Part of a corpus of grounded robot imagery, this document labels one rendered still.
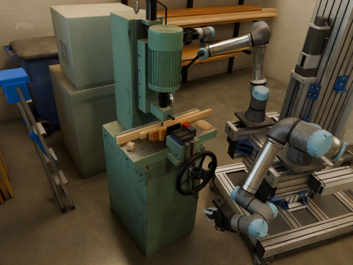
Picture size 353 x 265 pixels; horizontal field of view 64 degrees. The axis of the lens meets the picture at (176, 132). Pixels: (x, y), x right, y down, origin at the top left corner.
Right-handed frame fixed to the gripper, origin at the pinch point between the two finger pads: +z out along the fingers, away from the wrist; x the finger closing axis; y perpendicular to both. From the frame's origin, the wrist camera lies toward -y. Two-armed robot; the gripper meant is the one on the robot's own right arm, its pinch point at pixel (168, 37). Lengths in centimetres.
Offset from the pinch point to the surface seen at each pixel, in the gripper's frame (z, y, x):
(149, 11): 26.9, 20.0, -20.3
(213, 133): -2, 47, 49
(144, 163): 48, 47, 50
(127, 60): 35.9, 11.4, 6.0
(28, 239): 110, -15, 136
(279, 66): -315, -113, 110
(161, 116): 28, 34, 33
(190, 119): 3, 32, 44
